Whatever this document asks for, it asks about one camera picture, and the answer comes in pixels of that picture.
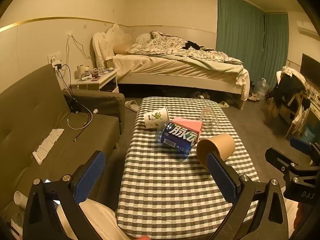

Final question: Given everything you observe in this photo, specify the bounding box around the pink tissue pack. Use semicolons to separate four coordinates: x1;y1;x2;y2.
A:
172;117;204;141

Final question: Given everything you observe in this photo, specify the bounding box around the person's right forearm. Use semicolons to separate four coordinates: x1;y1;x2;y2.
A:
293;201;320;240

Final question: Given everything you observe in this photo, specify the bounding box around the dark jacket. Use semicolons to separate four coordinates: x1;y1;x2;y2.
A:
271;73;307;106

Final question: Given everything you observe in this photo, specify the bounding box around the large clear water jug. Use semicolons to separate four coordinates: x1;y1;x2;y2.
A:
256;78;271;101

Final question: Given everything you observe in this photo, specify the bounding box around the teal curtain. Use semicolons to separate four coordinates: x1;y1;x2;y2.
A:
216;0;290;83

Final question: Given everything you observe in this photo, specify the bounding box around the black garment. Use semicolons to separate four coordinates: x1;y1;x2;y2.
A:
182;40;206;51

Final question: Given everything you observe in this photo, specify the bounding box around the grey sofa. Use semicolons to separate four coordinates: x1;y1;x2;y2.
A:
0;64;126;222

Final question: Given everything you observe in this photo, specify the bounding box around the blue-labelled plastic bottle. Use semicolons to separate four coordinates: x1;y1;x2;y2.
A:
155;121;201;154

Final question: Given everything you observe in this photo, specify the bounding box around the white folded tissue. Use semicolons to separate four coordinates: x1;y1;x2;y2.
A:
32;128;65;166

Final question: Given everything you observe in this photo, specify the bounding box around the white tufted headboard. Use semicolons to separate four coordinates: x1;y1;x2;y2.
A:
92;23;133;66

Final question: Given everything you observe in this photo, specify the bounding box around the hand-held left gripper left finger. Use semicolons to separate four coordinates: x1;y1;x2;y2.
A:
24;151;106;240

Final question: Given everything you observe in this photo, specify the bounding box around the clear plastic cup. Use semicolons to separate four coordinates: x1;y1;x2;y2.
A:
200;106;220;134

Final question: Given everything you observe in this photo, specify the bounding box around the wooden chair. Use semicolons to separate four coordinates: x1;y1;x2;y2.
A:
266;66;312;138

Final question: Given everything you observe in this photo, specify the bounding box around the white bed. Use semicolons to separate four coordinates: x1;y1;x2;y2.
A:
106;53;251;111

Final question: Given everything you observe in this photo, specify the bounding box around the checkered tablecloth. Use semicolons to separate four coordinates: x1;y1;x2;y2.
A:
116;96;261;238

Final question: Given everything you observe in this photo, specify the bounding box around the white wall cable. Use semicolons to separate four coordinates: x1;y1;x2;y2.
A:
65;32;97;68

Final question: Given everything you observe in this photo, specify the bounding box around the black cable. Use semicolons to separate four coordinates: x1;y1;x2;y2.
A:
58;64;93;142

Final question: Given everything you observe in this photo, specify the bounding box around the white plastic cup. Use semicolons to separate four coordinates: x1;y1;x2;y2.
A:
13;190;28;209

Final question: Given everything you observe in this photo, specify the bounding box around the white pillow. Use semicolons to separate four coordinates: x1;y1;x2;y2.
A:
136;33;153;45

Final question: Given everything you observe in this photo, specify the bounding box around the black television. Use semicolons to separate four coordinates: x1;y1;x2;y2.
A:
300;53;320;91

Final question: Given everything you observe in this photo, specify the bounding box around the floral blanket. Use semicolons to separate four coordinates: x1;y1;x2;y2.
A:
126;31;243;65

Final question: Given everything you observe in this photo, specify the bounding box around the brown paper cup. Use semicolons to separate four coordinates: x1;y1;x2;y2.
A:
196;133;236;170

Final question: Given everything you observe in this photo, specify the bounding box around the white wall socket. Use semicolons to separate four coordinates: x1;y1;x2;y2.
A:
47;51;63;64

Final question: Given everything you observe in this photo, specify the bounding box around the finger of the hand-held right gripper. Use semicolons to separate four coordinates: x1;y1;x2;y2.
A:
290;137;320;167
265;147;309;180

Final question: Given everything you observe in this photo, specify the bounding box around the white green-printed paper cup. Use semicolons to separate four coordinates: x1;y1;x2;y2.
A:
143;106;170;130

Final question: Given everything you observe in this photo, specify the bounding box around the white nightstand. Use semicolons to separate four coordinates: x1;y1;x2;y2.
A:
68;68;119;97

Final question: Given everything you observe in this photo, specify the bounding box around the white air conditioner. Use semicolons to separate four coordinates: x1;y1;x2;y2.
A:
297;20;320;40

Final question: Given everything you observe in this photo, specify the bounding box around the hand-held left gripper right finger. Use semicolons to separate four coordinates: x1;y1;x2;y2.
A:
206;151;289;240

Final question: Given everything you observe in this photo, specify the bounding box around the clear water bottle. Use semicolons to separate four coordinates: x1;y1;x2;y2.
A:
96;55;105;77

